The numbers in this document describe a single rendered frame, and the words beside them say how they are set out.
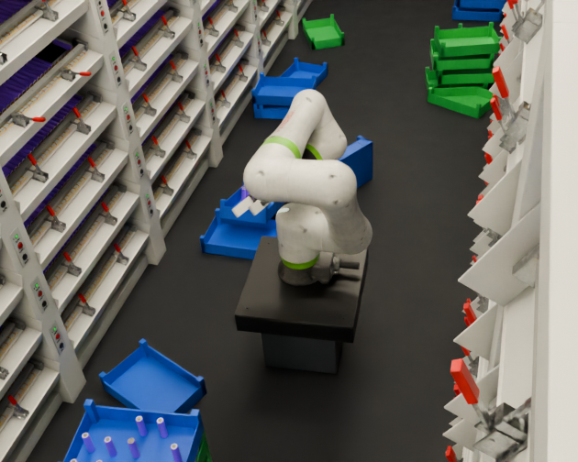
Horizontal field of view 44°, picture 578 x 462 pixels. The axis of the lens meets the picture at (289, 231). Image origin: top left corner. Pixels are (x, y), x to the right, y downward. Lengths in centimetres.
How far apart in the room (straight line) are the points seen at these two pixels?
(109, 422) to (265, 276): 69
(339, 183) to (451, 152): 181
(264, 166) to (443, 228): 141
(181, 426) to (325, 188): 71
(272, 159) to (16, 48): 78
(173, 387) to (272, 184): 100
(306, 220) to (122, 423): 77
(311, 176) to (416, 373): 99
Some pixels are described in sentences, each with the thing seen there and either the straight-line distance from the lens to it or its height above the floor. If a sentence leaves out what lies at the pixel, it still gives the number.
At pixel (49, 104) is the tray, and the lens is 224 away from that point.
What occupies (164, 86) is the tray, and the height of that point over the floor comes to 57.
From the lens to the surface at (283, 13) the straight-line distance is 451.
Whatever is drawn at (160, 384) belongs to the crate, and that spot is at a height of 0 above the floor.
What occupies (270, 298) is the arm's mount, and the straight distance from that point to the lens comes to 224.
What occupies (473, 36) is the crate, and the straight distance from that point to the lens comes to 401.
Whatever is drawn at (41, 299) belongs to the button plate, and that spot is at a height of 45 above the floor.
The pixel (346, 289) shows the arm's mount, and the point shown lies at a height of 35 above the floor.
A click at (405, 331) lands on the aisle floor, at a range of 261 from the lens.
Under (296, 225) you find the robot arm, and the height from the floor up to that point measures 59.
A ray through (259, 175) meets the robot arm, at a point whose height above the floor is 92.
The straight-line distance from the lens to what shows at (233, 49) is 368.
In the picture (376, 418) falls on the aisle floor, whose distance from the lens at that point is 238.
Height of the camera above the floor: 194
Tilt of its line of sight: 40 degrees down
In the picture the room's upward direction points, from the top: 5 degrees counter-clockwise
